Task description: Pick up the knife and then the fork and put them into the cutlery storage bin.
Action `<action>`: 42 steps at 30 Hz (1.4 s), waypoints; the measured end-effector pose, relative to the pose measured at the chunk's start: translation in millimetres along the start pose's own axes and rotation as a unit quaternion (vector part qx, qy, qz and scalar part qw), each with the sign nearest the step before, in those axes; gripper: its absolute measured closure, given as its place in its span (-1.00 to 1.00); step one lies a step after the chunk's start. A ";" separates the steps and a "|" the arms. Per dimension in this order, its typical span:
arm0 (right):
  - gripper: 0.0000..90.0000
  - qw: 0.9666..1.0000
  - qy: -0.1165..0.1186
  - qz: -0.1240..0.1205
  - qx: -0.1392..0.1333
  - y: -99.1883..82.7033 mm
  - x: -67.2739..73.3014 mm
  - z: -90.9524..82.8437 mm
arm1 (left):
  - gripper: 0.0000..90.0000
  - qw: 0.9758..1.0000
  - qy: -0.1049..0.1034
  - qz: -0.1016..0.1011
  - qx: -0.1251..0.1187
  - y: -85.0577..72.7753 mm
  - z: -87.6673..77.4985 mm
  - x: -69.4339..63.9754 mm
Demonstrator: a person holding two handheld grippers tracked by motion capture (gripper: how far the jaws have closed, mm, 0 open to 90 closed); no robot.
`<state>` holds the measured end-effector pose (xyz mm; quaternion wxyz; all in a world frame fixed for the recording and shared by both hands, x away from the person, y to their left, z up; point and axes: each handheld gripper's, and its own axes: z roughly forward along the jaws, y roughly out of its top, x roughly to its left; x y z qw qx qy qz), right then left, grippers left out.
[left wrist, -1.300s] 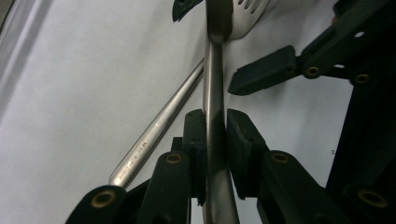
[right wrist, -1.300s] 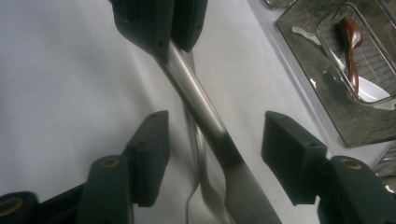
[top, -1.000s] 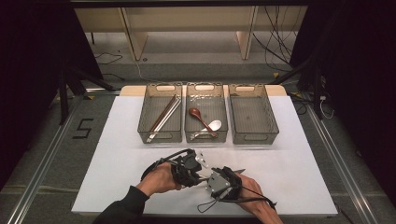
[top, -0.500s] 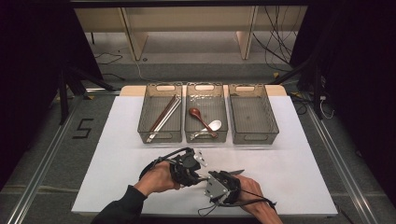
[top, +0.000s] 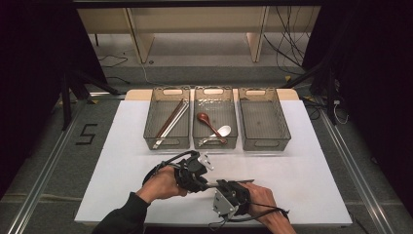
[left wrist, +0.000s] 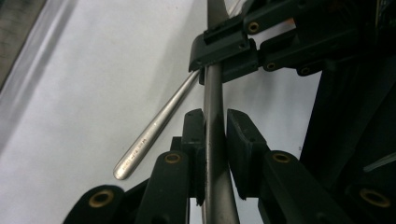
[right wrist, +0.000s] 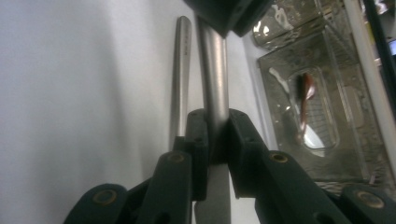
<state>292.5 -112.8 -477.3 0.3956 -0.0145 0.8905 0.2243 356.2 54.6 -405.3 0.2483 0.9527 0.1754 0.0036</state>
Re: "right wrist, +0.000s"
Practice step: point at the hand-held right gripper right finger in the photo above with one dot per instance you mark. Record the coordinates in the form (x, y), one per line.
(271, 183)

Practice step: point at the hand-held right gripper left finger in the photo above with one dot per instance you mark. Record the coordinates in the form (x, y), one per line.
(174, 183)

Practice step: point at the clear grey plastic bin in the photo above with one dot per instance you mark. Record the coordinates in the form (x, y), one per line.
(342, 124)
(299, 28)

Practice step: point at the metal fork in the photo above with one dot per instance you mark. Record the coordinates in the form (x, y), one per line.
(182, 77)

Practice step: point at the brown wooden spoon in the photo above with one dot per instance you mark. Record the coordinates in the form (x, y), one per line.
(306, 90)

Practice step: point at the white table sheet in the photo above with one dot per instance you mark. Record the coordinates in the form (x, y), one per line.
(77, 93)

